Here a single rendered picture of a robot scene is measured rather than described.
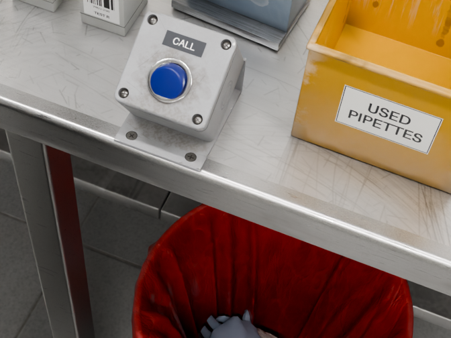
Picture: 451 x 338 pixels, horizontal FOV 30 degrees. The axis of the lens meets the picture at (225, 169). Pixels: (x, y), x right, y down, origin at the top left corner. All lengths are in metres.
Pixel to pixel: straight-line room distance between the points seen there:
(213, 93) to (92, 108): 0.11
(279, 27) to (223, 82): 0.13
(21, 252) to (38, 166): 0.85
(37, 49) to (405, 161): 0.30
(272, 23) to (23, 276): 0.98
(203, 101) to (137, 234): 1.04
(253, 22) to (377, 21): 0.10
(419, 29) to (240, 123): 0.17
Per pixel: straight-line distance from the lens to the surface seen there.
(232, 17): 0.71
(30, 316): 1.55
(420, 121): 0.59
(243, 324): 1.28
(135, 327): 1.04
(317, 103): 0.61
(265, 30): 0.70
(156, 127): 0.64
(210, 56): 0.59
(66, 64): 0.69
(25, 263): 1.60
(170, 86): 0.58
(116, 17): 0.69
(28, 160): 0.77
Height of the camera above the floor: 1.38
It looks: 54 degrees down
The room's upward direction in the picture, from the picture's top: 7 degrees clockwise
